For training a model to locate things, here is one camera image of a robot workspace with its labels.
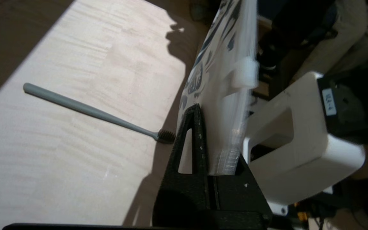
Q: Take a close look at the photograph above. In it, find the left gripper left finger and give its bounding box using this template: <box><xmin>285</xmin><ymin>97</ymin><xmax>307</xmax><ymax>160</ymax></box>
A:
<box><xmin>154</xmin><ymin>104</ymin><xmax>210</xmax><ymax>218</ymax></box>

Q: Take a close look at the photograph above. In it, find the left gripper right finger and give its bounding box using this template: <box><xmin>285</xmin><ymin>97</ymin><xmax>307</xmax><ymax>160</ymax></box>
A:
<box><xmin>210</xmin><ymin>155</ymin><xmax>272</xmax><ymax>221</ymax></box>

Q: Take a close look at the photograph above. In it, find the white blue-patterned zip pouch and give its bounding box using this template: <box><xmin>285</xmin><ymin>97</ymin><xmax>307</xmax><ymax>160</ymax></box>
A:
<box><xmin>176</xmin><ymin>0</ymin><xmax>261</xmax><ymax>176</ymax></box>

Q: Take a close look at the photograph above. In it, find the grey toothbrush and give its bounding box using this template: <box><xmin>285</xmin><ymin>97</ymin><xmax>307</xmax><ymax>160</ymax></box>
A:
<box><xmin>23</xmin><ymin>82</ymin><xmax>175</xmax><ymax>144</ymax></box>

